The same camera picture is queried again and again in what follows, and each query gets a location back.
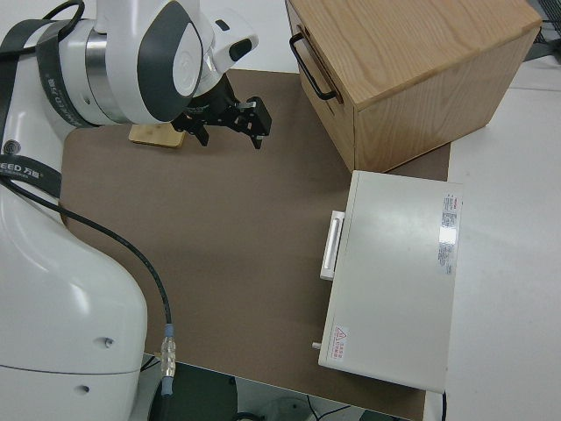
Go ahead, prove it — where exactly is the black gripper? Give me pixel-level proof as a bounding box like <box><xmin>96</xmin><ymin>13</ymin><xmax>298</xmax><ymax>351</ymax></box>
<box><xmin>172</xmin><ymin>82</ymin><xmax>275</xmax><ymax>152</ymax></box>

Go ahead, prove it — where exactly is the wooden mug rack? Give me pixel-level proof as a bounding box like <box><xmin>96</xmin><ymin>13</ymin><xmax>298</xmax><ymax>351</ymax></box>
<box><xmin>128</xmin><ymin>122</ymin><xmax>186</xmax><ymax>151</ymax></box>

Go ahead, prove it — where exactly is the brown table mat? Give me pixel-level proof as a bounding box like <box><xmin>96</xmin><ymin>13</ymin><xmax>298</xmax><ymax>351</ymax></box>
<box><xmin>59</xmin><ymin>68</ymin><xmax>452</xmax><ymax>416</ymax></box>

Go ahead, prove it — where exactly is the light wooden box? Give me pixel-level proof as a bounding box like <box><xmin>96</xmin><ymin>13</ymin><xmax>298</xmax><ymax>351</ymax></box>
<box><xmin>284</xmin><ymin>0</ymin><xmax>543</xmax><ymax>175</ymax></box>

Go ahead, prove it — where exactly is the white toaster oven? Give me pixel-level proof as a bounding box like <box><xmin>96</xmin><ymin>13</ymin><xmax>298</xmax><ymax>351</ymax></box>
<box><xmin>311</xmin><ymin>169</ymin><xmax>465</xmax><ymax>394</ymax></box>

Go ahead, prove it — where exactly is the black box handle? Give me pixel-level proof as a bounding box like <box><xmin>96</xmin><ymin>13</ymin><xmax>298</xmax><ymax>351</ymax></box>
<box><xmin>288</xmin><ymin>33</ymin><xmax>338</xmax><ymax>102</ymax></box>

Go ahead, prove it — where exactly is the toaster oven door handle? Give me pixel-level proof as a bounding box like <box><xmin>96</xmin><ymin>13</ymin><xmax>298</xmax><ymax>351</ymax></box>
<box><xmin>319</xmin><ymin>210</ymin><xmax>346</xmax><ymax>282</ymax></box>

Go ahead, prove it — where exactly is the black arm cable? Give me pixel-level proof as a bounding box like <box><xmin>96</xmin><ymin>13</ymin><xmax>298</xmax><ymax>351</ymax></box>
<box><xmin>0</xmin><ymin>0</ymin><xmax>179</xmax><ymax>421</ymax></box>

